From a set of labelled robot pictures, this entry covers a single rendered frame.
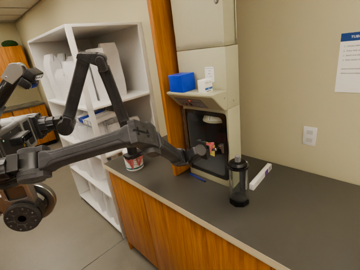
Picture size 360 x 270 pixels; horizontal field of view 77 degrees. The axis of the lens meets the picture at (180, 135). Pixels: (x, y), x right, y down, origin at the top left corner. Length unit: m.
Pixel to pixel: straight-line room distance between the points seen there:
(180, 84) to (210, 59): 0.19
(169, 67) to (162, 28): 0.21
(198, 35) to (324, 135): 0.88
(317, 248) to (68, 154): 0.98
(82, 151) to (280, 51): 1.17
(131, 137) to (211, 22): 0.70
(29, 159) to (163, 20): 0.94
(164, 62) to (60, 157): 0.80
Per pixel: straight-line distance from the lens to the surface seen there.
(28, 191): 1.19
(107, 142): 0.71
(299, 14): 1.44
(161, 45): 1.34
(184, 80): 1.20
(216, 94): 1.09
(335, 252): 1.13
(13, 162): 0.86
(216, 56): 1.16
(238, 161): 1.14
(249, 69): 1.57
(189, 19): 1.26
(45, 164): 0.81
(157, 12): 1.35
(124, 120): 1.25
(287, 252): 1.08
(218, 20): 1.15
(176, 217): 1.42
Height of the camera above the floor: 1.73
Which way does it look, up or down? 21 degrees down
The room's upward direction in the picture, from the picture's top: 8 degrees counter-clockwise
